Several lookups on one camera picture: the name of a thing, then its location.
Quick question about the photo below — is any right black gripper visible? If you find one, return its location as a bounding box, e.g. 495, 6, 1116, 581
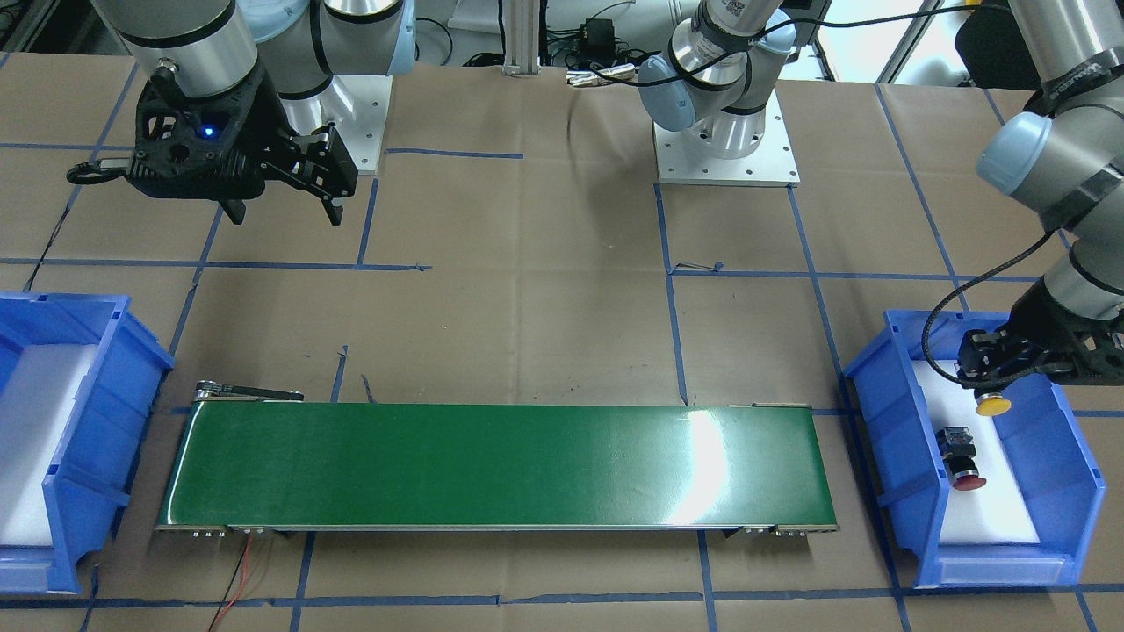
125, 63, 359, 226

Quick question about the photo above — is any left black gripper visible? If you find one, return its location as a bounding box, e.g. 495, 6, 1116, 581
955, 279, 1123, 391

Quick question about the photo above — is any yellow push button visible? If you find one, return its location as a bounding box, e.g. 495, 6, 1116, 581
975, 391, 1014, 417

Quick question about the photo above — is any red push button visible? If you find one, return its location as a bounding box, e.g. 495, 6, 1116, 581
935, 427, 987, 493

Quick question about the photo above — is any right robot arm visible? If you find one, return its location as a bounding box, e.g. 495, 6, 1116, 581
67, 1, 416, 226

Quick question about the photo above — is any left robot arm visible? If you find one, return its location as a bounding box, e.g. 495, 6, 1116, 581
636, 1, 1121, 403

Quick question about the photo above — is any blue source bin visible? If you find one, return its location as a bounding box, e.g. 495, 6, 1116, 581
846, 312, 1106, 589

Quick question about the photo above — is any white foam pad source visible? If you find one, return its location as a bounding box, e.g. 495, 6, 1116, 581
912, 360, 1041, 545

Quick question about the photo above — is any green conveyor belt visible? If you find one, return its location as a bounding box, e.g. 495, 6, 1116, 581
157, 397, 839, 535

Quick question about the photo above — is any white foam pad destination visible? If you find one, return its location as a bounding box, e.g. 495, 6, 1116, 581
1, 344, 97, 547

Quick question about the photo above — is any blue destination bin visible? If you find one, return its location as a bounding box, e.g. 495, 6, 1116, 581
1, 292, 174, 593

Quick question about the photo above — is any black braided cable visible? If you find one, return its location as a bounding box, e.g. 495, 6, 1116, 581
922, 228, 1063, 387

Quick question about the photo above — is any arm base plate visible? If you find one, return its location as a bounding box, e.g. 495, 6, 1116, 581
652, 92, 803, 187
282, 75, 393, 177

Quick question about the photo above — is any aluminium frame post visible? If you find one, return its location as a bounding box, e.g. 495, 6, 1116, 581
499, 1, 547, 76

